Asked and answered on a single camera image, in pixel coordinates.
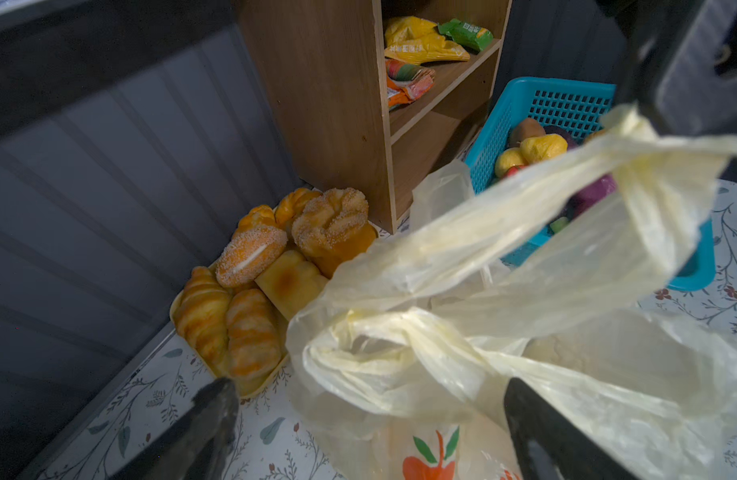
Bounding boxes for purple toy onion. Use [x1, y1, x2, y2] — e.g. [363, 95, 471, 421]
[570, 174, 618, 218]

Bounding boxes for yellow snack packet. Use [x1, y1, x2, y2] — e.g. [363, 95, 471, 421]
[384, 16, 470, 65]

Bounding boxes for square yellow bread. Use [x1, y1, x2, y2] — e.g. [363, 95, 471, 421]
[254, 250, 328, 321]

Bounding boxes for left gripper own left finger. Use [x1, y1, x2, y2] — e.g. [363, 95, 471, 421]
[112, 378, 240, 479]

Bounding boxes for wooden shelf unit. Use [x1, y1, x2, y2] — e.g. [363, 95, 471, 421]
[238, 1, 512, 232]

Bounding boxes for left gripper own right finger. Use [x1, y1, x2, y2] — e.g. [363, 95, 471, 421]
[504, 378, 636, 480]

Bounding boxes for croissant bread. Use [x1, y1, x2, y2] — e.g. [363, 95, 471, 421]
[172, 266, 232, 377]

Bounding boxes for yellow bread tray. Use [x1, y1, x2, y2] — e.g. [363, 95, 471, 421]
[170, 286, 288, 399]

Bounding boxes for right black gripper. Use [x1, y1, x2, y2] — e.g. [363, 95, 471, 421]
[597, 0, 737, 136]

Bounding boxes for sugared round bun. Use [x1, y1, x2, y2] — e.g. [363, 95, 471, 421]
[216, 225, 288, 288]

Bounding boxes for orange red snack packet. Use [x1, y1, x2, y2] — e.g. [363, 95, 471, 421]
[385, 59, 436, 110]

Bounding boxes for yellow translucent plastic bag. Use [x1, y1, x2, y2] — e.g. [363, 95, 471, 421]
[286, 105, 737, 479]

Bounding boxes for teal plastic basket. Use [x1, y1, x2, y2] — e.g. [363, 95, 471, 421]
[465, 77, 716, 291]

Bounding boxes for small green snack packet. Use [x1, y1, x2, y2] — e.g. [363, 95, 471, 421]
[438, 18, 495, 52]

